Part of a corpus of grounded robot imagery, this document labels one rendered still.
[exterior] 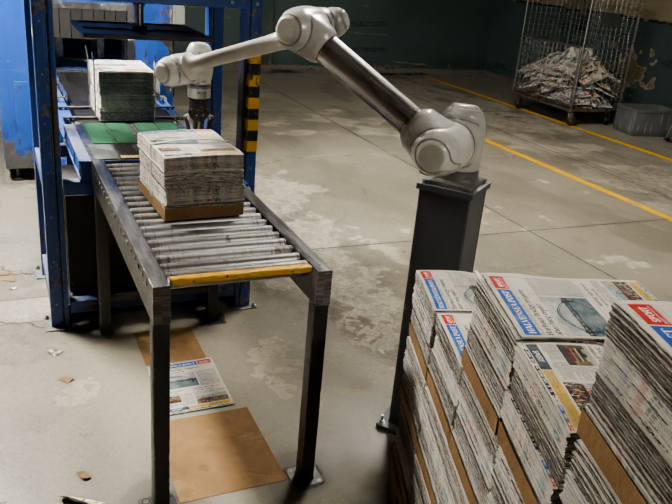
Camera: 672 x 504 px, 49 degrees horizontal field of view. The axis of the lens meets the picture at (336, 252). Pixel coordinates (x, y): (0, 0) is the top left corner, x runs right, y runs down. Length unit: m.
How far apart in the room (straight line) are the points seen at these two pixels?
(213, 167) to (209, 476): 1.07
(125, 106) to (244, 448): 2.04
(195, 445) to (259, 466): 0.26
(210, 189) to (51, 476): 1.10
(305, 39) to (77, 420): 1.63
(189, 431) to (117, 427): 0.27
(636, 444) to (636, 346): 0.12
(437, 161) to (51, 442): 1.68
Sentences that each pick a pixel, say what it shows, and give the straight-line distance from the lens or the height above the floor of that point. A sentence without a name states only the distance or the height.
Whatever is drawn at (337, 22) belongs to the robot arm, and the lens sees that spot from 2.60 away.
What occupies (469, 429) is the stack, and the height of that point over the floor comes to 0.73.
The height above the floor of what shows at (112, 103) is 0.89.
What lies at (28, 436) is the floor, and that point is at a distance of 2.95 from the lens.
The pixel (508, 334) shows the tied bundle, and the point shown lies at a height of 1.04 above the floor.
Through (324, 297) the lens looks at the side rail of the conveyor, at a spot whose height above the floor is 0.71.
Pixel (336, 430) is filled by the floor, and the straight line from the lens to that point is 2.93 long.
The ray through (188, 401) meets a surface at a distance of 3.05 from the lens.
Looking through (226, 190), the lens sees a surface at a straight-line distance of 2.62.
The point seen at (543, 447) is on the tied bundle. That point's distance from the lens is 1.32.
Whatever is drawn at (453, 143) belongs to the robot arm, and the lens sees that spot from 2.29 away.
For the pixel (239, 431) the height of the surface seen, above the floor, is 0.00.
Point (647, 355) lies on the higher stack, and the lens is 1.01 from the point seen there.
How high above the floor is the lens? 1.69
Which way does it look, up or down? 22 degrees down
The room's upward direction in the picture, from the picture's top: 5 degrees clockwise
